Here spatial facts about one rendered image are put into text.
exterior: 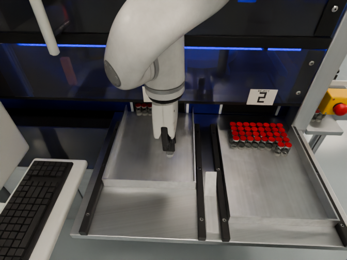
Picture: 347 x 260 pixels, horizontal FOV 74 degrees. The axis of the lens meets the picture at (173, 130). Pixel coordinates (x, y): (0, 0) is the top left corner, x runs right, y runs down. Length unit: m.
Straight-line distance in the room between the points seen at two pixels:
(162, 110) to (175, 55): 0.11
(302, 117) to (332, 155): 1.43
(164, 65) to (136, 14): 0.12
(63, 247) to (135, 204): 1.06
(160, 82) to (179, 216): 0.35
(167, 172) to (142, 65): 0.43
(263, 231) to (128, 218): 0.34
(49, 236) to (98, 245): 0.86
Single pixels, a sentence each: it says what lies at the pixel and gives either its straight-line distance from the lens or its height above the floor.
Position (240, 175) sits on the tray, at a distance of 0.72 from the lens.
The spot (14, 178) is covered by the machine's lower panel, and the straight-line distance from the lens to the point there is 1.38.
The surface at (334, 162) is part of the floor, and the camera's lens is 2.25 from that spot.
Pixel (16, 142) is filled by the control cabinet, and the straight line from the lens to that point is 0.95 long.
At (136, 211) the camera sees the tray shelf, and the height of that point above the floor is 0.88.
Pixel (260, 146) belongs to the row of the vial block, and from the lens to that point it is 0.80.
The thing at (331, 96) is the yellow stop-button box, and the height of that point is 1.03.
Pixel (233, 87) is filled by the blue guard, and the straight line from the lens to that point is 0.75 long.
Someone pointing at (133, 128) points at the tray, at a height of 0.88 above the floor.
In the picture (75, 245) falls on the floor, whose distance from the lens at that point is 1.65.
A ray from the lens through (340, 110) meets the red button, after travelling 0.88.
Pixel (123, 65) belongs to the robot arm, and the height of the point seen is 1.29.
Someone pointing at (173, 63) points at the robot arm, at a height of 1.25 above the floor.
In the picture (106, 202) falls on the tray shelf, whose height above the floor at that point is 0.88.
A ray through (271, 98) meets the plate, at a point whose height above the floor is 1.02.
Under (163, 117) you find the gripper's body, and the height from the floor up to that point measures 1.14.
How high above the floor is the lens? 1.45
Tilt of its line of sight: 43 degrees down
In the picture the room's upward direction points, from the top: straight up
